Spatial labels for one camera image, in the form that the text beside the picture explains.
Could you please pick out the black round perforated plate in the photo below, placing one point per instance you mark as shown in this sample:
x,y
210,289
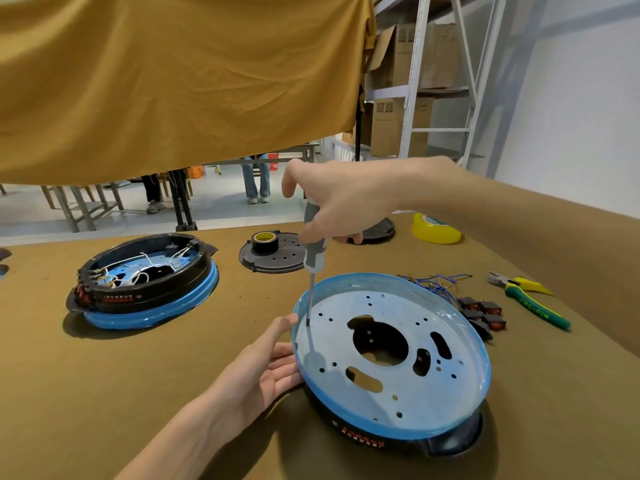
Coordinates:
x,y
280,259

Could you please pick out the black round cover plate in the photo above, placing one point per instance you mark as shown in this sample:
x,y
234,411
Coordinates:
x,y
381,230

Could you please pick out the black red rocker switch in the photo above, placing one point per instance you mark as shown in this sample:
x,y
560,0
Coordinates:
x,y
469,302
495,322
491,307
481,329
471,314

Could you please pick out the person's right forearm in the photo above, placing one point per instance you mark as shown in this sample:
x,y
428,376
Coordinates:
x,y
525,229

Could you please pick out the mustard yellow hanging cloth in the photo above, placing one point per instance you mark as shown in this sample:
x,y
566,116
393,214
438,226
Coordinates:
x,y
175,79

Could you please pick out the red stool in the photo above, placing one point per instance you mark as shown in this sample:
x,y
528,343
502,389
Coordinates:
x,y
273,162

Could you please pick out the yellow tape roll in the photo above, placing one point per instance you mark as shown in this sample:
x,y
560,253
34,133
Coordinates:
x,y
435,229

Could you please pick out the white metal shelf rack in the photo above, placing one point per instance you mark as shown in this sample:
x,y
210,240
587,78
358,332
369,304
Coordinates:
x,y
415,89

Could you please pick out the person's left thumb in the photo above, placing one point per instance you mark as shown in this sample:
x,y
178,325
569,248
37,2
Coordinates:
x,y
281,332

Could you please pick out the person's left hand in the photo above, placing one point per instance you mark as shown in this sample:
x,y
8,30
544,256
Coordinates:
x,y
252,379

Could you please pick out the tall brown cardboard box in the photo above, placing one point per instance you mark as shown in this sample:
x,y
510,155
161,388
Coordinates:
x,y
387,127

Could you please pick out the black tape roll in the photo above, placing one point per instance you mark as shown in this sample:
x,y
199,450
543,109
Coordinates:
x,y
265,240

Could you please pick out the blue rimmed metal cooker base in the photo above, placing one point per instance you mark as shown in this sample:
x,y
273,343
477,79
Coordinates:
x,y
400,364

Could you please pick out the black stand pole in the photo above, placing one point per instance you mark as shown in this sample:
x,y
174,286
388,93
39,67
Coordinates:
x,y
181,204

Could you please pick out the person's left middle finger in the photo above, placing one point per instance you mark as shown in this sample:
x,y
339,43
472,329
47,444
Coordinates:
x,y
286,367

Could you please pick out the wooden bench frame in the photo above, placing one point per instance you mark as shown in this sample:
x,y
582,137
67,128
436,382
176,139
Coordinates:
x,y
82,207

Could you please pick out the open brown cardboard box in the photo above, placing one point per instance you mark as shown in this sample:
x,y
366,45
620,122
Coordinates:
x,y
400,57

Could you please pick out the person's left forearm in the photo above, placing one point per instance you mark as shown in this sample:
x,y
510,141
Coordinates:
x,y
172,442

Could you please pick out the person's right thumb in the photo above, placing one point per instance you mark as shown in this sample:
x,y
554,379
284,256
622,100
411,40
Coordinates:
x,y
320,227

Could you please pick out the person's right hand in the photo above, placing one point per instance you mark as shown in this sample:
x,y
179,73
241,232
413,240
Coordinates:
x,y
350,194

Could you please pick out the orange bag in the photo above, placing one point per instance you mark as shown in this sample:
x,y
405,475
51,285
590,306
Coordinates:
x,y
196,172

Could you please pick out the olive table cloth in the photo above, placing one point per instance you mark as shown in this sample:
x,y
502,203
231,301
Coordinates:
x,y
150,394

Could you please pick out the grey background table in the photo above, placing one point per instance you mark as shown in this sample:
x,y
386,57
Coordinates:
x,y
295,150

